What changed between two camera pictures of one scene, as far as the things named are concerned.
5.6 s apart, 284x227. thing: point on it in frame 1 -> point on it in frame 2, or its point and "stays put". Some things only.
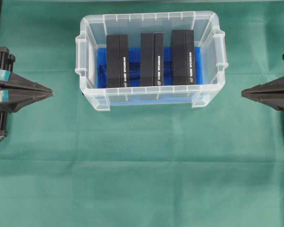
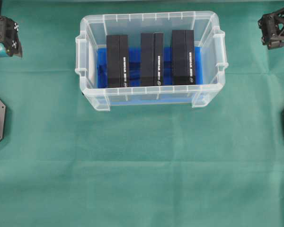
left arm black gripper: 1,58 -> 4,30
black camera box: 183,53 stays put
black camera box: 152,49 stays put
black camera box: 117,51 stays put
